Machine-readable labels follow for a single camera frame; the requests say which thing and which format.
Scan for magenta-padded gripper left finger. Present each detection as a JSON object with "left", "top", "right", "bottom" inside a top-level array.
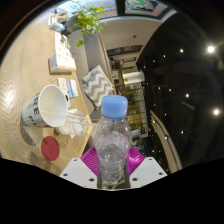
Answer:
[{"left": 59, "top": 146, "right": 101, "bottom": 190}]

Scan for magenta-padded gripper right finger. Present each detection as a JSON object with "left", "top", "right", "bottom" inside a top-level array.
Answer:
[{"left": 125, "top": 146, "right": 168, "bottom": 190}]

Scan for clear blue-capped water bottle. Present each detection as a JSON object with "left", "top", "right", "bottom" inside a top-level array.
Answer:
[{"left": 92, "top": 94, "right": 133, "bottom": 191}]

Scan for flat round red coaster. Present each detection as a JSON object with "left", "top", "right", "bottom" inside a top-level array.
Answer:
[{"left": 40, "top": 135, "right": 61, "bottom": 162}]

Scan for glass shelf unit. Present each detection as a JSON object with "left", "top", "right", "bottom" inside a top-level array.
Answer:
[{"left": 113, "top": 65, "right": 150, "bottom": 138}]

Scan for white printed mug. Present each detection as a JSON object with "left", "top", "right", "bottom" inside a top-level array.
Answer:
[{"left": 20, "top": 84, "right": 69, "bottom": 129}]

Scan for small white blue card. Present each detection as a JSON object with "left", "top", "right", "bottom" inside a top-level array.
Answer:
[{"left": 57, "top": 77, "right": 80, "bottom": 100}]

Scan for grey white chevron cushion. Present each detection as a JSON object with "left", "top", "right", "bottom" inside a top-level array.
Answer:
[{"left": 81, "top": 64, "right": 116, "bottom": 110}]

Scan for grey upholstered bench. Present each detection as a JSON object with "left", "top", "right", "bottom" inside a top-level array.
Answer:
[{"left": 67, "top": 29, "right": 114, "bottom": 122}]

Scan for white standing menu card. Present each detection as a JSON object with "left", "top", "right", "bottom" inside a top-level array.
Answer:
[{"left": 54, "top": 31, "right": 78, "bottom": 71}]

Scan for round ceiling spot lights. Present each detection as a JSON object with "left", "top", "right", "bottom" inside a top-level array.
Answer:
[{"left": 150, "top": 43, "right": 222, "bottom": 141}]

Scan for green leafy potted plant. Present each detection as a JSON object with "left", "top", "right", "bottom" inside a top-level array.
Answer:
[{"left": 71, "top": 2, "right": 108, "bottom": 48}]

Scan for blue white tissue box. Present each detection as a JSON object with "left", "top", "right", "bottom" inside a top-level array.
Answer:
[{"left": 48, "top": 7, "right": 70, "bottom": 33}]

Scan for curved beige wooden rail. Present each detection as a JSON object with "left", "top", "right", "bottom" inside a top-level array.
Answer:
[{"left": 149, "top": 109, "right": 184, "bottom": 175}]

